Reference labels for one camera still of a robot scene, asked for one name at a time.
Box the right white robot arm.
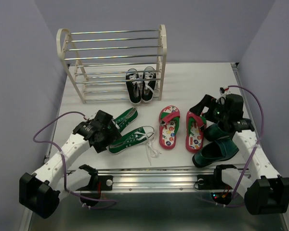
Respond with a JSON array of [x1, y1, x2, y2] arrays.
[[190, 94, 289, 215]]

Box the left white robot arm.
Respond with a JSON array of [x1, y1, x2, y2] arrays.
[[19, 110, 122, 218]]

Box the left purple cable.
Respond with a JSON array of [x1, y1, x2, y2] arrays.
[[33, 111, 118, 210]]

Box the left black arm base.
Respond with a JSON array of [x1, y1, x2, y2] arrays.
[[67, 164, 115, 209]]

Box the teal velvet shoe near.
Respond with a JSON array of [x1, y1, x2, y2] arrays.
[[192, 138, 239, 168]]

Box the teal velvet shoe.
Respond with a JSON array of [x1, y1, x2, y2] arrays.
[[192, 138, 239, 168], [204, 117, 253, 142]]

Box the black sneaker left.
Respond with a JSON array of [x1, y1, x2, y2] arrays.
[[125, 68, 141, 105]]

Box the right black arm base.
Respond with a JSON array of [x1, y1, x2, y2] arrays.
[[194, 174, 232, 205]]

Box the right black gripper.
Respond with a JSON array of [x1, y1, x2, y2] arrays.
[[188, 94, 229, 123]]

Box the black sneaker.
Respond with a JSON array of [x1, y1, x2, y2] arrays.
[[141, 66, 157, 103], [125, 68, 141, 105]]

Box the pink flip-flop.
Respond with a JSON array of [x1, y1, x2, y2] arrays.
[[185, 111, 207, 154], [158, 105, 180, 150]]

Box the teal velvet shoe far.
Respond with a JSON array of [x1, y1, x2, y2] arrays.
[[204, 117, 253, 142]]

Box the black sneaker right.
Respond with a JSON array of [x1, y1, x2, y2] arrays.
[[141, 66, 157, 103]]

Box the cream shoe rack chrome bars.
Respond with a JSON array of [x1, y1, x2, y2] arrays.
[[56, 25, 167, 103]]

